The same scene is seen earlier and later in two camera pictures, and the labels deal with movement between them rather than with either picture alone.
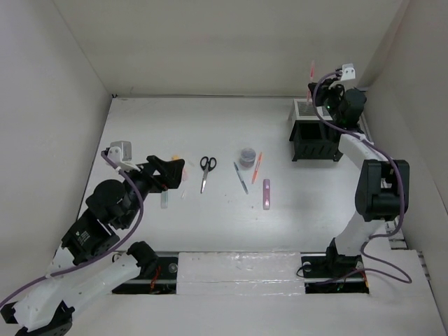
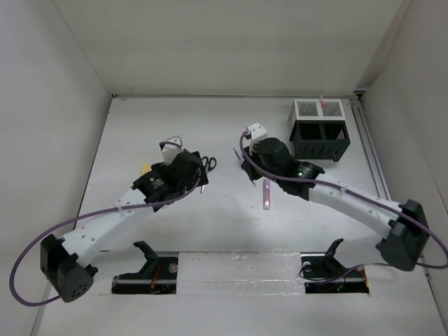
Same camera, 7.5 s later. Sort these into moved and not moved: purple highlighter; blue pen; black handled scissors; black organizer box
Moved: blue pen
Not moved: black handled scissors; black organizer box; purple highlighter
